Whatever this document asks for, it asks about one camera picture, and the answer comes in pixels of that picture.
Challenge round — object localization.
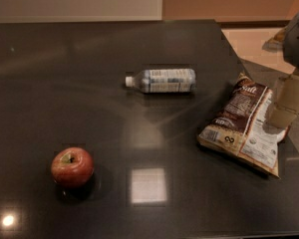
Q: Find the red apple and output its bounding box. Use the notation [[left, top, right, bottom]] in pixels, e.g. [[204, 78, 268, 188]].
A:
[[51, 147, 94, 189]]

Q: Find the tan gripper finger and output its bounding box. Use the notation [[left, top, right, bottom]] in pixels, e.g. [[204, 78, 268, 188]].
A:
[[268, 68, 299, 128]]

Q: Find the clear plastic water bottle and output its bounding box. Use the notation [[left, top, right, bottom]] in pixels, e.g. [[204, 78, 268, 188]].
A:
[[126, 69, 196, 94]]

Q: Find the brown chip bag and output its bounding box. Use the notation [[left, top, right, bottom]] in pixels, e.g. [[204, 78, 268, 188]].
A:
[[197, 73, 288, 177]]

